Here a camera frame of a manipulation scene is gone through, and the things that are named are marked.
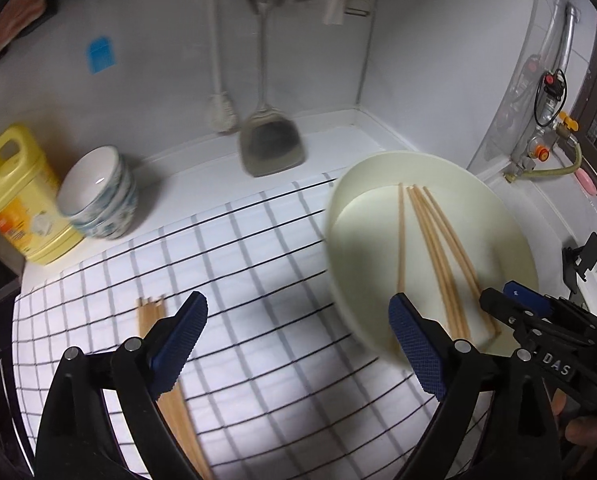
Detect person's right hand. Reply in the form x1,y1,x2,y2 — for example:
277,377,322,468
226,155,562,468
552,392,597,456

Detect blue floral ceramic bowl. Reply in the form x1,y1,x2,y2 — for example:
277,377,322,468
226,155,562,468
57,146,132,218
76,185,139,241
68,160,136,228

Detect black clamp stand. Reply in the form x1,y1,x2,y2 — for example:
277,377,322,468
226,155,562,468
561,232,597,301

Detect large cream bowl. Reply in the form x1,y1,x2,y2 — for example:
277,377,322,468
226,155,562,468
325,150,540,367

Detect blue wall sticker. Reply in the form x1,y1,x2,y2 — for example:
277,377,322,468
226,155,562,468
87,36,115,75

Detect bundle of wooden chopsticks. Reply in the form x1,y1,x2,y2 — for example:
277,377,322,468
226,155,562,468
137,296,214,480

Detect gas valve with metal pipe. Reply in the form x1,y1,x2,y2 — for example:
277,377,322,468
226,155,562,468
508,0,581,176

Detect white black checkered cloth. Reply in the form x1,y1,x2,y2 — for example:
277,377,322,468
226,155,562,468
11,172,494,480

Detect metal spatula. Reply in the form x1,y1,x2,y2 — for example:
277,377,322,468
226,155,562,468
238,0,306,178

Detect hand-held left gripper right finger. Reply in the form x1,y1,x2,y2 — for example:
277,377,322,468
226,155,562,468
388,294,564,480

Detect yellow dish soap bottle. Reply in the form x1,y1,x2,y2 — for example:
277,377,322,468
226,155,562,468
0,125,84,267

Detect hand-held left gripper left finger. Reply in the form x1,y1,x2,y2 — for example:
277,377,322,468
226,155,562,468
34,291,209,480

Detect white dish brush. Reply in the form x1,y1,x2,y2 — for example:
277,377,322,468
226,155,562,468
206,0,239,134

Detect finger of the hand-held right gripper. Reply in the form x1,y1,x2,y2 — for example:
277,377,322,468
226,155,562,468
503,282,554,316
479,287,534,346

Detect yellow gas hose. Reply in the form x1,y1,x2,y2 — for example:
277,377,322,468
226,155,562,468
503,147,584,182

